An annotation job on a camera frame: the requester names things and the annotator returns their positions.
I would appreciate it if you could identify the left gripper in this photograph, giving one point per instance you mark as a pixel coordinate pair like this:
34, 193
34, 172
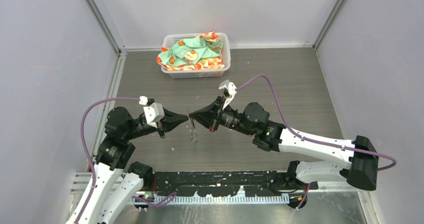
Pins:
170, 121

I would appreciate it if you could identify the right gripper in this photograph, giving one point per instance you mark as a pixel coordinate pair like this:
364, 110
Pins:
208, 116

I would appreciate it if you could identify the large metal keyring holder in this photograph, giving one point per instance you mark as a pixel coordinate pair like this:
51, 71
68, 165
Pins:
192, 130

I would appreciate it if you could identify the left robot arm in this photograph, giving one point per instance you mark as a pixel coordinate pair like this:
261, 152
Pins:
110, 188

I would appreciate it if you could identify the green orange patterned cloth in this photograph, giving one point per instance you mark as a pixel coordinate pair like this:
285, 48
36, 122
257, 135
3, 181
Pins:
202, 52

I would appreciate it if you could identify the white plastic basket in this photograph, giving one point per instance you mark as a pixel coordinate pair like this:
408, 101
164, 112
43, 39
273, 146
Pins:
226, 56

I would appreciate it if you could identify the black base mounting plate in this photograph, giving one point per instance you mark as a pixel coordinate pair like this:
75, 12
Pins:
221, 183

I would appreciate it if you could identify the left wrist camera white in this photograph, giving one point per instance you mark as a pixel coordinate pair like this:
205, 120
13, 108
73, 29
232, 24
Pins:
154, 113

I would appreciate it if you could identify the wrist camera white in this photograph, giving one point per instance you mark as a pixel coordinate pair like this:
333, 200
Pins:
154, 113
228, 89

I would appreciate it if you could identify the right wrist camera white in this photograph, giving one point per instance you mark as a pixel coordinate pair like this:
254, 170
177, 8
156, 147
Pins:
228, 89

